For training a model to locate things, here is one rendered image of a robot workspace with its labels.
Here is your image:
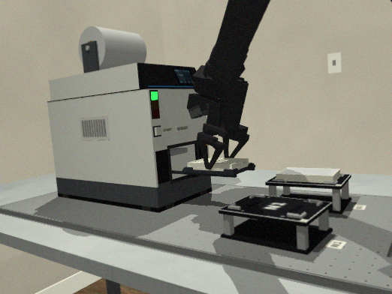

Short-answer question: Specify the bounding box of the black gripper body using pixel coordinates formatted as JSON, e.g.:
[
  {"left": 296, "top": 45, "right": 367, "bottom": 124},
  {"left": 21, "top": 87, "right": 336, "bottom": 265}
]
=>
[{"left": 198, "top": 101, "right": 249, "bottom": 142}]

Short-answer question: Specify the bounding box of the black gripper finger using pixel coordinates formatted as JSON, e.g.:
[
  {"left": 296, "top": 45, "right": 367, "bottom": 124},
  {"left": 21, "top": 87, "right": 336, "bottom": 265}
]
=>
[
  {"left": 222, "top": 136, "right": 249, "bottom": 158},
  {"left": 197, "top": 136, "right": 226, "bottom": 170}
]

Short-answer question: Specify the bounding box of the white multi-well plate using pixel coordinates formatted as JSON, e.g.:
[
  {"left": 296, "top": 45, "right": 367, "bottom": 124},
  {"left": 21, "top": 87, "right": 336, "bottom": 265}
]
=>
[{"left": 275, "top": 167, "right": 342, "bottom": 183}]

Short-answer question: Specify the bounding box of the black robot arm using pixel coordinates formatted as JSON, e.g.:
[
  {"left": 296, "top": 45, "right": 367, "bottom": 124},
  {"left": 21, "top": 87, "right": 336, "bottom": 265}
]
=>
[{"left": 187, "top": 0, "right": 270, "bottom": 127}]

